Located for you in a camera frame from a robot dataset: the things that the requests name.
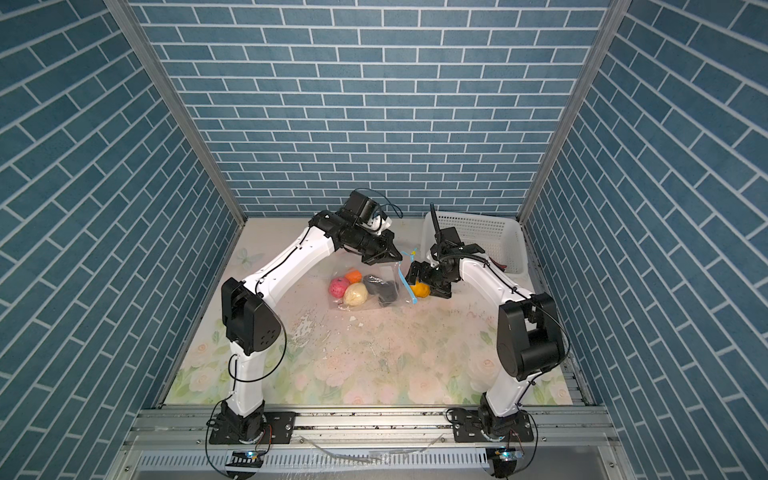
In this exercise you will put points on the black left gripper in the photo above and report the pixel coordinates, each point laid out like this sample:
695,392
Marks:
383,253

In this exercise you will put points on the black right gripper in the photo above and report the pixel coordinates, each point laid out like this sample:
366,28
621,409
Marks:
441,291

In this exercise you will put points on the yellow toy fruit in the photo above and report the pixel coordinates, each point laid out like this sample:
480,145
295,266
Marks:
420,290

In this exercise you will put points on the orange toy fruit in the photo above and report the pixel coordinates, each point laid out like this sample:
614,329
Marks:
353,276

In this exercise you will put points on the dark brown toy food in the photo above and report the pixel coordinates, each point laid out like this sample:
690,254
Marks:
374,284

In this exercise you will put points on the dark toy avocado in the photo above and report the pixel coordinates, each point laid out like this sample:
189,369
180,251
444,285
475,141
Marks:
387,293

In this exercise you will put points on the clear zip top bag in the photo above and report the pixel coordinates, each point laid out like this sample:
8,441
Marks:
341,263

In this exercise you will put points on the cream toy bun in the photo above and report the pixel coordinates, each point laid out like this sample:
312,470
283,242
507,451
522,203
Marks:
355,295

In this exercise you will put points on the pink toy fruit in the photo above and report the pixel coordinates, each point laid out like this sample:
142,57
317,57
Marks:
338,287

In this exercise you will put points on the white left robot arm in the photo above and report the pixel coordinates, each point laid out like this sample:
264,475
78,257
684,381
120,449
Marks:
248,306

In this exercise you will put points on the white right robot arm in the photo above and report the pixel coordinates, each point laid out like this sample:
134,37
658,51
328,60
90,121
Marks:
530,341

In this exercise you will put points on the red toy chili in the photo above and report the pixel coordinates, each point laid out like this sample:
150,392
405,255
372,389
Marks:
499,265

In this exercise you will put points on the white plastic basket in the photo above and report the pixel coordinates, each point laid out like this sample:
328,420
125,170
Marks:
501,238

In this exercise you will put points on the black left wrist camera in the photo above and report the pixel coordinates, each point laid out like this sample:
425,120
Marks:
363,211

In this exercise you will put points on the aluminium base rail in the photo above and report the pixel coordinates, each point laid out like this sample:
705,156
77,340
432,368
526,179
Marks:
561,442

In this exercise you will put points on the aluminium right corner post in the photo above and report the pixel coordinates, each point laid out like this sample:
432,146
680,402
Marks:
596,55

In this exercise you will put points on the aluminium corner post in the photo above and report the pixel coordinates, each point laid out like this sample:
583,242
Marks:
129,25
596,55

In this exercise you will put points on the aluminium left corner post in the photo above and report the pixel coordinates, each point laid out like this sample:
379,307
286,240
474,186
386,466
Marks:
129,25

